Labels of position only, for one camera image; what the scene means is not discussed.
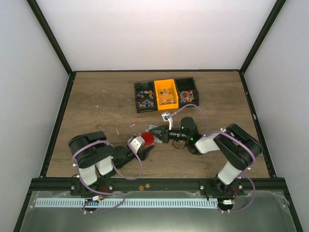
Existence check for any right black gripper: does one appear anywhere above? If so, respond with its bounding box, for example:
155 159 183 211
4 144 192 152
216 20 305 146
149 125 189 145

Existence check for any light blue slotted scoop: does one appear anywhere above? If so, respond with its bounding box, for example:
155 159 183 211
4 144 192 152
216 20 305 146
148 124 162 143

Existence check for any red jar lid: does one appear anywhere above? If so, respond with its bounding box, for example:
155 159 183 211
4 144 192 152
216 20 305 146
141 132 155 146

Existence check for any orange candy bin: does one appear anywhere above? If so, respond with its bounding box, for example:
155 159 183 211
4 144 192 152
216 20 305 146
154 79 179 111

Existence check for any black candy bin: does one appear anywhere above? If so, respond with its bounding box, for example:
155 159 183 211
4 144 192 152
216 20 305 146
134 81 158 113
174 77 199 108

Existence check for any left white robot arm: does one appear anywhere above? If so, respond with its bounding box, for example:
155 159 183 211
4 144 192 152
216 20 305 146
68 131 155 195

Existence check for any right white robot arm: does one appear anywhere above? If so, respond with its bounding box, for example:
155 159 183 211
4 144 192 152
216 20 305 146
149 117 263 195

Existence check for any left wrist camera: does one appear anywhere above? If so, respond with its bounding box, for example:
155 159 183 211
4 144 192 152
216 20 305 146
127 136 145 153

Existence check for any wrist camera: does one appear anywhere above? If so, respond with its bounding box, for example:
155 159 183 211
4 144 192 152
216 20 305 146
127 136 145 153
161 112 173 130

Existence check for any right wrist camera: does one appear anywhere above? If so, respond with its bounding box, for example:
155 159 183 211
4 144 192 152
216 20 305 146
161 112 173 130

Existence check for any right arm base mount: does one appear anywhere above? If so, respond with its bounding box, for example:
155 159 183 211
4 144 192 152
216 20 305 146
198 175 243 198

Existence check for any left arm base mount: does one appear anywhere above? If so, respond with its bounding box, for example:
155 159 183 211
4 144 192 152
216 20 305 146
69 177 113 197

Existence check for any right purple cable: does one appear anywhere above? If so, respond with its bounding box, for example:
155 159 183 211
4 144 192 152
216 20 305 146
169 103 257 215

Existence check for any black aluminium frame rail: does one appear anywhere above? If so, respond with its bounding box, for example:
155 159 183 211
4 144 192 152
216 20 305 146
29 177 287 192

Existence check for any light blue slotted cable duct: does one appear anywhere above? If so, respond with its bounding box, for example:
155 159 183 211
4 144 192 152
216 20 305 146
34 198 218 209

